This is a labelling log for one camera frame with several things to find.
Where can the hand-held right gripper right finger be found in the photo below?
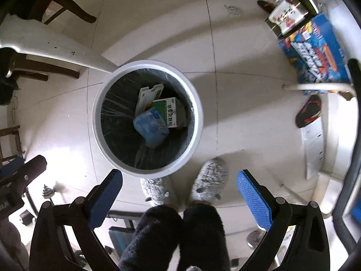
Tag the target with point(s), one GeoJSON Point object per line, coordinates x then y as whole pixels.
{"type": "Point", "coordinates": [253, 200]}

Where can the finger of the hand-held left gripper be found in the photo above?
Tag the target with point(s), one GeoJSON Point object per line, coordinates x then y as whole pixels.
{"type": "Point", "coordinates": [31, 168]}

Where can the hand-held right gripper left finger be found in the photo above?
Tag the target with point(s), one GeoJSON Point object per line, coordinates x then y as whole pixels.
{"type": "Point", "coordinates": [105, 197]}

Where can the white round trash bin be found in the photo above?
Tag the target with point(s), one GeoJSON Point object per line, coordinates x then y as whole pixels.
{"type": "Point", "coordinates": [194, 96]}

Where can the person's left forearm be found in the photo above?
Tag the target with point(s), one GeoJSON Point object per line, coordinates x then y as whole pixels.
{"type": "Point", "coordinates": [10, 245]}

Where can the black metal stand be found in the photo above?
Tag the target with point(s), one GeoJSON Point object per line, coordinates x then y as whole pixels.
{"type": "Point", "coordinates": [121, 220]}

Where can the metal dumbbell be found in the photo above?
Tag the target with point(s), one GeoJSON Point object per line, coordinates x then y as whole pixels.
{"type": "Point", "coordinates": [47, 193]}

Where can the metal weight disc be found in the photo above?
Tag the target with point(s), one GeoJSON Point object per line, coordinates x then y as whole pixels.
{"type": "Point", "coordinates": [253, 239]}

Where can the grey fuzzy right slipper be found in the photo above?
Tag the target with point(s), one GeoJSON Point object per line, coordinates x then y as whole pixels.
{"type": "Point", "coordinates": [210, 180]}

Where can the grey fuzzy slipper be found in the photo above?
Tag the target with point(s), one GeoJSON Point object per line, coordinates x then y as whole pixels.
{"type": "Point", "coordinates": [210, 180]}
{"type": "Point", "coordinates": [155, 189]}

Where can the grey fuzzy left slipper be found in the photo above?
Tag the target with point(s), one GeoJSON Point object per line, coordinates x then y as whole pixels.
{"type": "Point", "coordinates": [155, 189]}

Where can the person's left leg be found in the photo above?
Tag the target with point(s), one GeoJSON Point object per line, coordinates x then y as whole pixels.
{"type": "Point", "coordinates": [152, 237]}

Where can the person's leg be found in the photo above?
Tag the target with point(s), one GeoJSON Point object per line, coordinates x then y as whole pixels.
{"type": "Point", "coordinates": [203, 237]}
{"type": "Point", "coordinates": [152, 237]}

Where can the person's right leg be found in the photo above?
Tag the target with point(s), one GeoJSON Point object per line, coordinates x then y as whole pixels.
{"type": "Point", "coordinates": [203, 237]}

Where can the black bin liner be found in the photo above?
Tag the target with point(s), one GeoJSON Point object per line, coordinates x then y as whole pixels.
{"type": "Point", "coordinates": [118, 124]}

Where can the white panel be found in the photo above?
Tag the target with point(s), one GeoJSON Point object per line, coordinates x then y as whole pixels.
{"type": "Point", "coordinates": [313, 149]}

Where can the blue plastic packet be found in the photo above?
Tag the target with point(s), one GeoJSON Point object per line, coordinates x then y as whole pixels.
{"type": "Point", "coordinates": [151, 128]}

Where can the red and black shoe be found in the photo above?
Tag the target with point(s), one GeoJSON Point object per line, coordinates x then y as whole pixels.
{"type": "Point", "coordinates": [308, 114]}

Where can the green and white medicine box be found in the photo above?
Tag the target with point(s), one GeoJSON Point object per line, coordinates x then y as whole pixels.
{"type": "Point", "coordinates": [169, 113]}

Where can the white cardboard box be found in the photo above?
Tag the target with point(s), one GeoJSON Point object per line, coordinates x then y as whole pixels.
{"type": "Point", "coordinates": [145, 97]}

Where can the white metal tube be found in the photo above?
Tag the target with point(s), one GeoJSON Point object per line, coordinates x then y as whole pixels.
{"type": "Point", "coordinates": [318, 86]}

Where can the blue printed cardboard box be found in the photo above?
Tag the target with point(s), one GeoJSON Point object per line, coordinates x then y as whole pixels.
{"type": "Point", "coordinates": [316, 48]}

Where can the white printed box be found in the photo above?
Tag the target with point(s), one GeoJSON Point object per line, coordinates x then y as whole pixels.
{"type": "Point", "coordinates": [286, 15]}

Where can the dark printed box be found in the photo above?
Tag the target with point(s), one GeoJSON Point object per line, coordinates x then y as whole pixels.
{"type": "Point", "coordinates": [300, 1]}

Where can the dark wooden frame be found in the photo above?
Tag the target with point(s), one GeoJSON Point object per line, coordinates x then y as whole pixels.
{"type": "Point", "coordinates": [42, 69]}

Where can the black chair frame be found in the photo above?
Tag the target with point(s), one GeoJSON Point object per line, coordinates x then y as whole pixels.
{"type": "Point", "coordinates": [349, 146]}

